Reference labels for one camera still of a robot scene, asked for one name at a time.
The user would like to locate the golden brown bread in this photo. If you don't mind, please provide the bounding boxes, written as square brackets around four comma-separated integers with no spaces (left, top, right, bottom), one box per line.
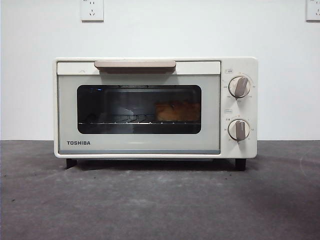
[154,99,201,122]

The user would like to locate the oven door with tan handle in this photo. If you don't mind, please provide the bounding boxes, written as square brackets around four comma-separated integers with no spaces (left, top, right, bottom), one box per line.
[57,60,222,155]

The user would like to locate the small tan oven knob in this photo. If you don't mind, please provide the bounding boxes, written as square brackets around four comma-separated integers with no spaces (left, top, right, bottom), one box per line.
[228,118,251,141]

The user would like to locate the large tan oven knob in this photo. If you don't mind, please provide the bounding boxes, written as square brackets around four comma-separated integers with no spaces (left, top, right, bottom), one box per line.
[228,76,252,99]

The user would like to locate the white Toshiba toaster oven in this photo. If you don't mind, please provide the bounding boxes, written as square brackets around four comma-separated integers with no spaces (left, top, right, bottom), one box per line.
[52,56,259,172]

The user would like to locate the metal wire oven rack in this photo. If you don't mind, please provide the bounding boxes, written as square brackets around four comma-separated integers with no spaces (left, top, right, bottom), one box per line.
[77,120,201,126]

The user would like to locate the white wall power socket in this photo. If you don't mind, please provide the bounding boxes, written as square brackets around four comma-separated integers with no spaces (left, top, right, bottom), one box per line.
[305,0,320,22]
[80,0,105,22]

